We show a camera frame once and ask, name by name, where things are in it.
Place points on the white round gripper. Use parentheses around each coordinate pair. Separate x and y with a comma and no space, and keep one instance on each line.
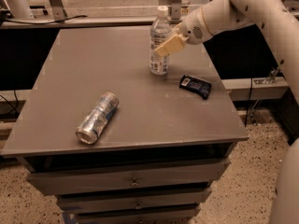
(193,28)

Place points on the clear plastic water bottle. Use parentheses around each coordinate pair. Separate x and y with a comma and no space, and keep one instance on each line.
(160,30)

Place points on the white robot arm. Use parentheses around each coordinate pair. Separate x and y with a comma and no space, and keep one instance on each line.
(280,30)

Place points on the silver aluminium drink can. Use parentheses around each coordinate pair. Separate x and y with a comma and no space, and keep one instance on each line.
(95,122)

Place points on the grey drawer cabinet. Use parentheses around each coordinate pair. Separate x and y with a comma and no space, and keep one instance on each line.
(155,121)

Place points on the top grey drawer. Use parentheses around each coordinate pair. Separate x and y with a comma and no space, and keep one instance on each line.
(129,176)

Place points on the grey drawer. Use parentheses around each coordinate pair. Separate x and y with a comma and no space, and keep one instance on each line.
(139,216)
(129,176)
(134,200)

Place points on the white pipe background left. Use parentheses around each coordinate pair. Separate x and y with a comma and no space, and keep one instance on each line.
(20,9)

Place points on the bottom grey drawer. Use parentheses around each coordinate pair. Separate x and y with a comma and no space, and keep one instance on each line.
(139,216)

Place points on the middle grey drawer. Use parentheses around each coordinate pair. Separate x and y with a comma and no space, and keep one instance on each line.
(134,200)

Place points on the centre metal bracket post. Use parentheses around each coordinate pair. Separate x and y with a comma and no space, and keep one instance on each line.
(175,9)

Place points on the metal bracket post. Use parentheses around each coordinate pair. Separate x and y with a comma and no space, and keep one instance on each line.
(58,11)
(175,9)

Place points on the left metal bracket post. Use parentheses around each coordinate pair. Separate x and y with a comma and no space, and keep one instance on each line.
(58,11)

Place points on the grey metal rail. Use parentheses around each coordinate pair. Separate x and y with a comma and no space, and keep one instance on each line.
(79,21)

